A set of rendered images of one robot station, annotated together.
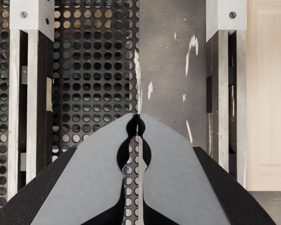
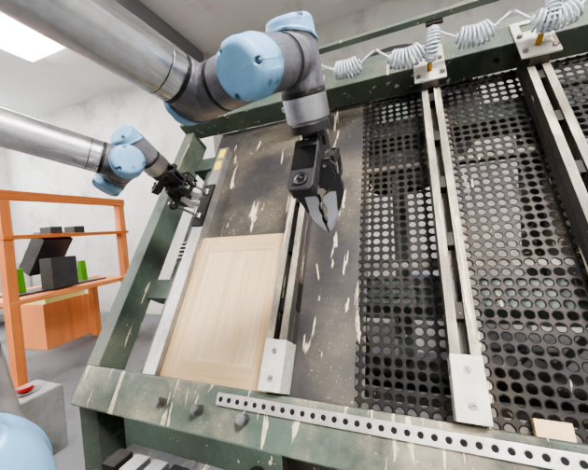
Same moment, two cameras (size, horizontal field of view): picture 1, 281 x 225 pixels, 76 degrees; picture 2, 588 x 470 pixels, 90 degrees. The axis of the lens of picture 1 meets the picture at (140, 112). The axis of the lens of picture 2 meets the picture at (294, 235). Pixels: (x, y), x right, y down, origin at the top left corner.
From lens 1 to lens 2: 0.50 m
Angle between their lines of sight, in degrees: 38
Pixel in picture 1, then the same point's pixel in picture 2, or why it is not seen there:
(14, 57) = (471, 325)
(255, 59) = (260, 324)
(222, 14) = (281, 352)
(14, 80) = (468, 303)
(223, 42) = (284, 329)
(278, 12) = (235, 364)
